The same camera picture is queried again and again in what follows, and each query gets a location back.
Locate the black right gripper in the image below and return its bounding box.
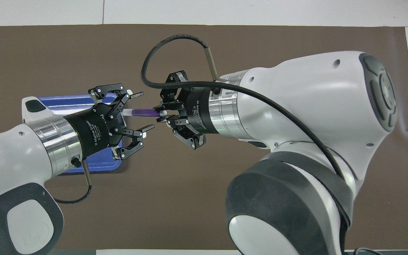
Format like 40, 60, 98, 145
153, 70, 211, 150

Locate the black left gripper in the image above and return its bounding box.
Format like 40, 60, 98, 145
64, 84, 155, 160

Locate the purple pen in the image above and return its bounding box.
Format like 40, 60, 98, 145
123, 108, 167, 118

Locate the blue plastic tray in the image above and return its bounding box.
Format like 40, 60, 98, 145
22, 93, 123, 174

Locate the brown table mat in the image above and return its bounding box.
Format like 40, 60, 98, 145
0, 24, 408, 250

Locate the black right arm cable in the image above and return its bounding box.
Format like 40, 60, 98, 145
141, 34, 346, 177

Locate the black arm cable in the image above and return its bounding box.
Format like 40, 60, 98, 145
53, 166, 93, 205
141, 34, 346, 177

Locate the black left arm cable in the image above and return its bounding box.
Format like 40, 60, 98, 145
53, 166, 93, 205

